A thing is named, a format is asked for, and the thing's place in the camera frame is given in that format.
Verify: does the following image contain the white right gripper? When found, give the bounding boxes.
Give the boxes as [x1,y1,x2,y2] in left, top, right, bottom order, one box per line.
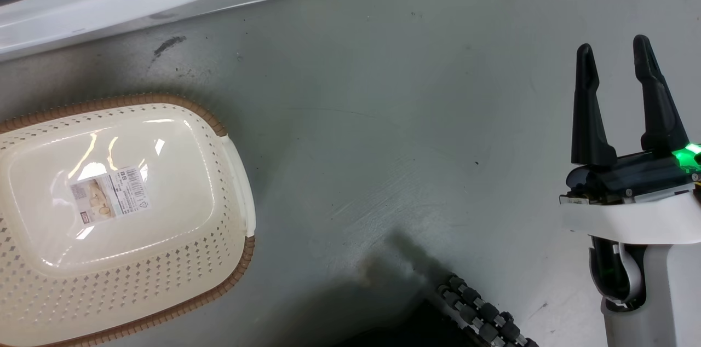
[559,34,701,246]

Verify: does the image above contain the cream perforated laundry basket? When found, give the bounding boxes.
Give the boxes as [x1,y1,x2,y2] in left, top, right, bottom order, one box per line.
[0,94,257,347]

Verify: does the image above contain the paper product label sticker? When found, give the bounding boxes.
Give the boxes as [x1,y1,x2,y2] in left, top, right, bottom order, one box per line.
[70,167,150,225]

